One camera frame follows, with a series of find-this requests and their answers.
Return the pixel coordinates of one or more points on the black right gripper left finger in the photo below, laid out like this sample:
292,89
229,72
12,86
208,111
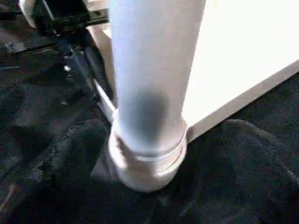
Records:
58,177

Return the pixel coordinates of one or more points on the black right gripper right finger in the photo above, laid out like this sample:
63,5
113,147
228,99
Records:
257,177

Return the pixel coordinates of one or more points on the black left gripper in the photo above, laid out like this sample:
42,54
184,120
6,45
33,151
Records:
65,14

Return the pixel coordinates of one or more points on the white plastic table leg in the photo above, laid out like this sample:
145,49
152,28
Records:
154,58

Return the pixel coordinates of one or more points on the white plastic table top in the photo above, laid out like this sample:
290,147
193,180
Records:
245,46

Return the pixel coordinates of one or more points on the black work mat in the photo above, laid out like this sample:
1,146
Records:
28,93

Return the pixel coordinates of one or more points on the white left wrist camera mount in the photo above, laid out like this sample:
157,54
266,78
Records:
26,12

